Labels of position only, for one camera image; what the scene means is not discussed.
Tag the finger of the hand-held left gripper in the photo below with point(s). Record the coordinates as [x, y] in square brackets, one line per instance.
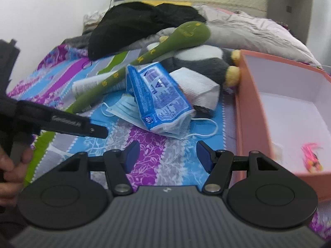
[98, 131]

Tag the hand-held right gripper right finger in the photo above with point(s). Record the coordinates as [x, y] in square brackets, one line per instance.
[204, 157]

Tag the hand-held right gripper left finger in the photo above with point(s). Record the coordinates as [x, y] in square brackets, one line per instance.
[132, 157]

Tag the blue face mask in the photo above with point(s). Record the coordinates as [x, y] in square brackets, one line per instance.
[124, 111]

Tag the pink cardboard box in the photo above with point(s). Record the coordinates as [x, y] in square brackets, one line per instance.
[248, 108]

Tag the blue tissue packet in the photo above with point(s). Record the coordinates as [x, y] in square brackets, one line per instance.
[155, 95]

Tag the white paper towel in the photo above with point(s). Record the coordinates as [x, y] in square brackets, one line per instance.
[199, 87]

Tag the person's left hand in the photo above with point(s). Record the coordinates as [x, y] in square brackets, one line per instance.
[11, 178]

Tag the striped floral bed sheet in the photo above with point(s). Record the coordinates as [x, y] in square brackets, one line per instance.
[160, 144]

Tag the small dark object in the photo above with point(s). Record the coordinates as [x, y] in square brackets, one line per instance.
[203, 109]

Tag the white printed tube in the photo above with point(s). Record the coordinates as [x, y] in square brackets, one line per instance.
[85, 85]

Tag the dark grey cloth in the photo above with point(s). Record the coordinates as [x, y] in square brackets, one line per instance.
[77, 41]

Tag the grey white penguin plush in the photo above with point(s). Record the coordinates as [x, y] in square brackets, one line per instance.
[199, 62]

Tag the small pink toy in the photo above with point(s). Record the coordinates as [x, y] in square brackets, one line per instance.
[311, 157]

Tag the black cloth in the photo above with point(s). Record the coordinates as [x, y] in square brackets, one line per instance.
[129, 25]

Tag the long green plush toy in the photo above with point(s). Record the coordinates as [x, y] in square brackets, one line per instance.
[191, 32]

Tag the grey quilt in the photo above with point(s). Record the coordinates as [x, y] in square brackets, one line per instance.
[245, 31]

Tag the yellow cloth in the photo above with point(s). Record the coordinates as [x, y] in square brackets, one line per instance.
[168, 3]

